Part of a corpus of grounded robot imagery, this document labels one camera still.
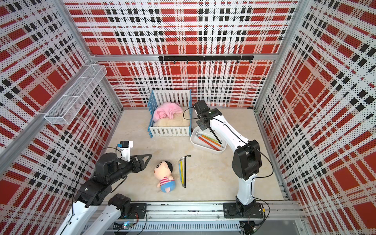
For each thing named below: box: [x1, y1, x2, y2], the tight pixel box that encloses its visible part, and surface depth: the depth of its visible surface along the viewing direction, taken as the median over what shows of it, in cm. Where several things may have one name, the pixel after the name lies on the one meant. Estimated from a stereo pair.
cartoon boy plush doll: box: [153, 160, 176, 193], surface depth 80 cm
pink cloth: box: [152, 101, 184, 122], surface depth 101 cm
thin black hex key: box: [184, 154, 192, 188], surface depth 90 cm
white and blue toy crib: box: [147, 89, 193, 139], surface depth 103 cm
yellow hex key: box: [180, 156, 187, 188], surface depth 89 cm
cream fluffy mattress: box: [152, 106, 190, 127], surface depth 102 cm
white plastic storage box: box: [189, 125, 228, 155], surface depth 103 cm
